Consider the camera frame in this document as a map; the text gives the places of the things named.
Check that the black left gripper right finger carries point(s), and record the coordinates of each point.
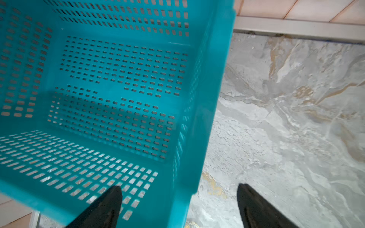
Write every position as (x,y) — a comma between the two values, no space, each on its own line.
(257,212)

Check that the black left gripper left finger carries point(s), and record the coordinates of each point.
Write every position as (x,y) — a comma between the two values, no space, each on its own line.
(102,213)

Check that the teal plastic perforated basket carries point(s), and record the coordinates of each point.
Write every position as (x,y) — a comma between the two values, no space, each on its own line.
(97,94)

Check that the aluminium frame rail back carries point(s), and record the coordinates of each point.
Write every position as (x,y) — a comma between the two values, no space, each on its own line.
(301,29)

